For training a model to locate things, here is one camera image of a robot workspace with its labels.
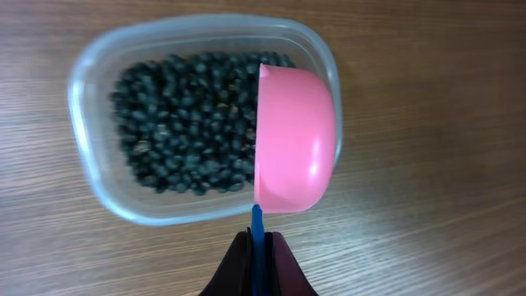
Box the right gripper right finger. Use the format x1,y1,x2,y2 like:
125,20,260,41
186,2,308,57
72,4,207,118
265,232,318,296

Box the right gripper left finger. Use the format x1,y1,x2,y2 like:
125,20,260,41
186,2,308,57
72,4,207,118
200,229,252,296

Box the pink scoop blue handle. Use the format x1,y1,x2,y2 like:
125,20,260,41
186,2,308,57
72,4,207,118
251,64,337,295

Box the black beans in container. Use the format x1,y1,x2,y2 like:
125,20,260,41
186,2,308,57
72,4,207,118
108,52,295,196

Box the clear plastic container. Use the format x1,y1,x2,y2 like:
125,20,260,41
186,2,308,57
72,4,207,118
67,12,344,228

